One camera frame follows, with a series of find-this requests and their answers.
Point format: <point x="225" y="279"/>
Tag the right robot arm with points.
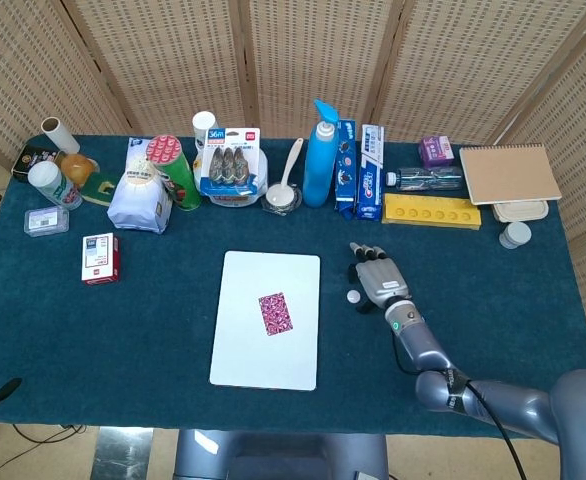
<point x="423" y="345"/>

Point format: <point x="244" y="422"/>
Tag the black tin box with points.
<point x="23" y="162"/>

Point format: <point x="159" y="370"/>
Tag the white lidded snack can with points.
<point x="55" y="185"/>

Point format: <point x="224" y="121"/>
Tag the Crest toothpaste box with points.
<point x="369" y="175"/>

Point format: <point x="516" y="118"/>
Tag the cardboard tube roll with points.
<point x="60" y="135"/>

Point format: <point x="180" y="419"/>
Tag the white plastic spoon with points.
<point x="278" y="195"/>

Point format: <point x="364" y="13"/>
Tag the white rectangular board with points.
<point x="265" y="360"/>

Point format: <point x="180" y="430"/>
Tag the pale paper flour bag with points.
<point x="135" y="200"/>

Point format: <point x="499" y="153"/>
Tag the clear water bottle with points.
<point x="428" y="179"/>

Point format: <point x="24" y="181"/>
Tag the orange round fruit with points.
<point x="78" y="165"/>

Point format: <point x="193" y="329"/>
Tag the green Pringles can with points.
<point x="180" y="180"/>

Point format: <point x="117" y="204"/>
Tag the small purple box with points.
<point x="435" y="150"/>

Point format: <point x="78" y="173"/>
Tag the small grey white jar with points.
<point x="514" y="235"/>

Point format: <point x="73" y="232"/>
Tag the brown spiral notebook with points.
<point x="510" y="172"/>

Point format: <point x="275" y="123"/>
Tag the red white card box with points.
<point x="98" y="260"/>

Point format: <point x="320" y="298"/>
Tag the teal table cloth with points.
<point x="148" y="350"/>

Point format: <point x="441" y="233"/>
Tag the tape rolls blister pack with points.
<point x="228" y="165"/>

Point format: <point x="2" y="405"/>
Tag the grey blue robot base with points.
<point x="273" y="455"/>

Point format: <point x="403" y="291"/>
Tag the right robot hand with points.
<point x="380" y="277"/>

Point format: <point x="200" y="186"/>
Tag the shiny metal table leg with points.
<point x="123" y="452"/>

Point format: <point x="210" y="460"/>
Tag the dark patterned small bowl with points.
<point x="297" y="198"/>

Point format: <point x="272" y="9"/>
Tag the white bottle behind pack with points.
<point x="203" y="122"/>

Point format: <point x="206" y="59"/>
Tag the yellow mold tray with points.
<point x="433" y="212"/>

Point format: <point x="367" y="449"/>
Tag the green yellow sponge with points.
<point x="100" y="190"/>

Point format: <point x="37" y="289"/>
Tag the pink patterned card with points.
<point x="275" y="315"/>

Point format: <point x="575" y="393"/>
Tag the woven folding screen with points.
<point x="323" y="50"/>

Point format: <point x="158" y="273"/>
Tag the blue Oreo box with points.
<point x="345" y="165"/>

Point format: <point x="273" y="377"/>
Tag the small clear plastic box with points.
<point x="46" y="221"/>

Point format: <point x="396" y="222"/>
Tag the blue squeeze bottle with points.
<point x="318" y="170"/>

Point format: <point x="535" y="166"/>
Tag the beige lunch box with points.
<point x="520" y="211"/>

